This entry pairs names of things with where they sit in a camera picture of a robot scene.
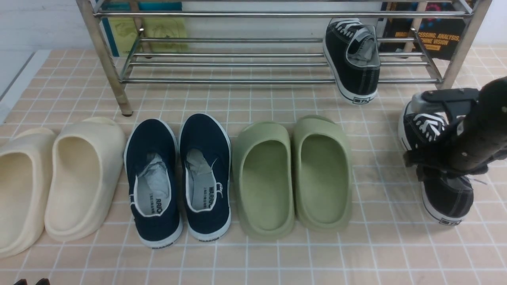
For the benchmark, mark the navy slip-on shoe right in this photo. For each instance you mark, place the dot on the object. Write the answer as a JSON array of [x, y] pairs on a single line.
[[205, 153]]

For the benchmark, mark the navy slip-on shoe left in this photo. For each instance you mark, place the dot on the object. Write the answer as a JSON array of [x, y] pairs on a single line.
[[150, 161]]

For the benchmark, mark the green slipper right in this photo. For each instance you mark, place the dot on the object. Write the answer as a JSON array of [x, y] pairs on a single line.
[[323, 174]]

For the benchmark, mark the green slipper left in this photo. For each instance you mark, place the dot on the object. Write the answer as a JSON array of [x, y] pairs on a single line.
[[262, 176]]

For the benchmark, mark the metal shoe rack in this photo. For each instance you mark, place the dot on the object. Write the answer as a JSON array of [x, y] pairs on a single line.
[[141, 55]]

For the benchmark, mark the black canvas sneaker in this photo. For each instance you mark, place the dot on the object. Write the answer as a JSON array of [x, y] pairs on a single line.
[[447, 199], [351, 50]]

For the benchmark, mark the cream slipper far left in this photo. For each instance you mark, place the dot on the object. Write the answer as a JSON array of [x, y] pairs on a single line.
[[25, 180]]

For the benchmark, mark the yellow teal book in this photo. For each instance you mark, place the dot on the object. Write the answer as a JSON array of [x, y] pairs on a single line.
[[121, 32]]

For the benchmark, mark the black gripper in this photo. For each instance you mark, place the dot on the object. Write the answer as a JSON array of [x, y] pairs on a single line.
[[429, 113]]

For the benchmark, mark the cream slipper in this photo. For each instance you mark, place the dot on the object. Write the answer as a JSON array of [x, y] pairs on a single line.
[[87, 161], [25, 180]]

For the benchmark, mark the green slipper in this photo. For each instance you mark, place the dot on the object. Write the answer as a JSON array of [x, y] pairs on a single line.
[[262, 176], [323, 174]]

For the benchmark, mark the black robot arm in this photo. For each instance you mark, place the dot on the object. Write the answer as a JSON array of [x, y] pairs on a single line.
[[476, 132]]

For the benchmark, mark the black orange text book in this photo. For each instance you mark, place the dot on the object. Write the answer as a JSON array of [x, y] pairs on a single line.
[[439, 35]]

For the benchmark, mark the navy slip-on shoe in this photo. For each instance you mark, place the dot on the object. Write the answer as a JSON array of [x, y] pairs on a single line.
[[205, 153], [150, 161]]

